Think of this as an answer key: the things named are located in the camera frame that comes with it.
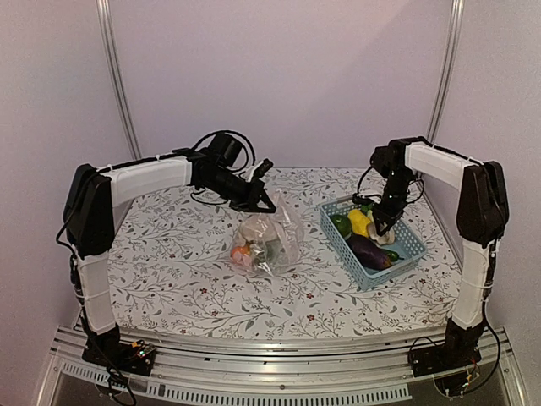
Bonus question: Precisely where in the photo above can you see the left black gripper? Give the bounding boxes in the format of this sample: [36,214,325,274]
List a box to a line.
[203,168,276,213]

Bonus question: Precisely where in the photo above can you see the white fake garlic bulb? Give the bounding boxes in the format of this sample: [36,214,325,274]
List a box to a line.
[367,222,388,245]

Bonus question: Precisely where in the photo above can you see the green fake cucumber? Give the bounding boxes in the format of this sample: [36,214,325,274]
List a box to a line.
[384,250,403,262]

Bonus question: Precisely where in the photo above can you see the clear zip top bag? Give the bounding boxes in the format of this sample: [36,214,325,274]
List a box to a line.
[230,189,304,277]

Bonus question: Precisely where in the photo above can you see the purple fake eggplant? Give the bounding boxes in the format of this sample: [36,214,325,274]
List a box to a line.
[346,233,391,271]

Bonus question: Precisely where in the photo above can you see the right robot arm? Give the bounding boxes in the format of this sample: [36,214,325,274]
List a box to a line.
[370,137,509,369]

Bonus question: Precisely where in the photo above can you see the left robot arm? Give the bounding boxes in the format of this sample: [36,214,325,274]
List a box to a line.
[57,130,276,367]

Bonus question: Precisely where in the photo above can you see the orange green fake fruit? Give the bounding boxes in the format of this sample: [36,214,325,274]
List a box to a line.
[231,245,252,266]

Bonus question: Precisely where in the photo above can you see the light blue plastic basket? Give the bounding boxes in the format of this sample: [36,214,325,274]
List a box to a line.
[318,197,427,291]

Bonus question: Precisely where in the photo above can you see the floral patterned table mat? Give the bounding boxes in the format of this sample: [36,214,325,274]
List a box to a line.
[108,168,461,340]

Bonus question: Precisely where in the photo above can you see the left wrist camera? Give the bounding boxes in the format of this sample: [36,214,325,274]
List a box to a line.
[244,158,274,183]

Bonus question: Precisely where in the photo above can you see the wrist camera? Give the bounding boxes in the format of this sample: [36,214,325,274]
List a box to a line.
[352,194,374,206]
[244,158,274,183]

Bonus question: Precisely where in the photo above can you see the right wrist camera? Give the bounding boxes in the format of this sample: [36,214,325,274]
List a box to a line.
[352,194,374,206]

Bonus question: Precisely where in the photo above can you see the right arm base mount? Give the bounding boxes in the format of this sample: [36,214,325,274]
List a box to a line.
[407,338,482,377]

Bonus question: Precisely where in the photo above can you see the aluminium rail frame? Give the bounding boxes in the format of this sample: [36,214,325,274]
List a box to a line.
[36,327,530,405]

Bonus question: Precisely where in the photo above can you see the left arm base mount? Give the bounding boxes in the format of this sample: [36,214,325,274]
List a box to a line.
[82,337,156,376]

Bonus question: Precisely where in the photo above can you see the right aluminium corner post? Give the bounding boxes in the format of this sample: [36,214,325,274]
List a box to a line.
[427,0,465,143]

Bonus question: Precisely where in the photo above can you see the aluminium corner post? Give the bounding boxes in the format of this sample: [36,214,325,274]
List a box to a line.
[427,0,465,143]
[96,0,142,160]

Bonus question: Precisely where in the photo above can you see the left aluminium corner post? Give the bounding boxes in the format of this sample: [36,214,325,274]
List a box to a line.
[96,0,142,160]

